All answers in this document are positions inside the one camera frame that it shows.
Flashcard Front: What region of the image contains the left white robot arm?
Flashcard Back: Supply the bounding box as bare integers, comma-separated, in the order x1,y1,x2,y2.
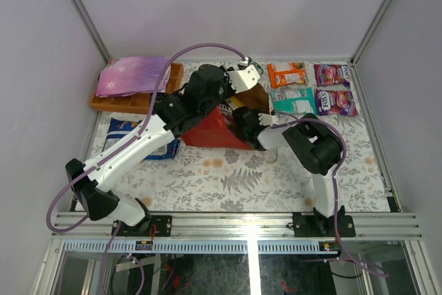
65,64,258,236

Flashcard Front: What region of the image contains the white Fox's candy bag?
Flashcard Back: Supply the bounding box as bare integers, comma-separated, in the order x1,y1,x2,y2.
314,64,350,88

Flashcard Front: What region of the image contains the blue Doritos chip bag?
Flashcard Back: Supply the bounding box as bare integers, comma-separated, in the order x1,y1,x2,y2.
102,116,180,165

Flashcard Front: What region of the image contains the orange Fox's candy bag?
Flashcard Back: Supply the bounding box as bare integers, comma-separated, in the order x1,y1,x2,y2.
267,62,308,89

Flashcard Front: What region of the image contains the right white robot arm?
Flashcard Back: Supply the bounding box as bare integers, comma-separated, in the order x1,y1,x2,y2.
233,106,347,236

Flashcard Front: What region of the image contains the orange wooden tray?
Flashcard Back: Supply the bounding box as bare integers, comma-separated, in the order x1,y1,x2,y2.
90,63,184,115

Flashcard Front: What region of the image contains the aluminium front rail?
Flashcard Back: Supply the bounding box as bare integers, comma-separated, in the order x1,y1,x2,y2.
51,211,423,240

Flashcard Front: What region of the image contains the blue white cable duct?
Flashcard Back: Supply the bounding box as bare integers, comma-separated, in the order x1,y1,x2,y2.
65,239,338,255

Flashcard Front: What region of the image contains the purple cable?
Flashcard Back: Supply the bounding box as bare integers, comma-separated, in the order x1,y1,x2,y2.
272,110,390,278
46,42,251,295

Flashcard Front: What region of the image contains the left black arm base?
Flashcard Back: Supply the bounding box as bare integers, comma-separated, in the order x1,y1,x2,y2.
112,213,173,238

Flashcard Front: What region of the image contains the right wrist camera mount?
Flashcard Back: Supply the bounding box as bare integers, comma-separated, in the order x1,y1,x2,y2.
258,113,279,126

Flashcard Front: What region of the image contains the purple plastic package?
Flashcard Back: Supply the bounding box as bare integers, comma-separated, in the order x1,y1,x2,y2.
95,56,169,98

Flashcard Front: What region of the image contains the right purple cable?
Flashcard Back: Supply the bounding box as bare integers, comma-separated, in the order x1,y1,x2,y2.
272,110,390,278

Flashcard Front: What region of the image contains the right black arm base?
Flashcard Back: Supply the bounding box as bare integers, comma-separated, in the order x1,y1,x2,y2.
292,205,356,238

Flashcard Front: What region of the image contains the red paper bag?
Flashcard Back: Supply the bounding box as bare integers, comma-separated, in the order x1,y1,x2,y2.
182,84,269,150

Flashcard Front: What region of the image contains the teal candy bag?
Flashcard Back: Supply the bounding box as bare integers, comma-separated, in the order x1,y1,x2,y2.
270,87,318,115

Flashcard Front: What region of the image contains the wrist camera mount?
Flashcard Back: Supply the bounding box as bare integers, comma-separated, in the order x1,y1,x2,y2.
227,57,262,93
258,113,279,126

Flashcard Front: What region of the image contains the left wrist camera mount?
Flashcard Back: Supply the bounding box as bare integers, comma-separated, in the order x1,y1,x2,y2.
227,57,262,93

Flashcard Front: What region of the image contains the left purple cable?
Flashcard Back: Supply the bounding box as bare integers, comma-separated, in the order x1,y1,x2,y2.
46,42,251,295

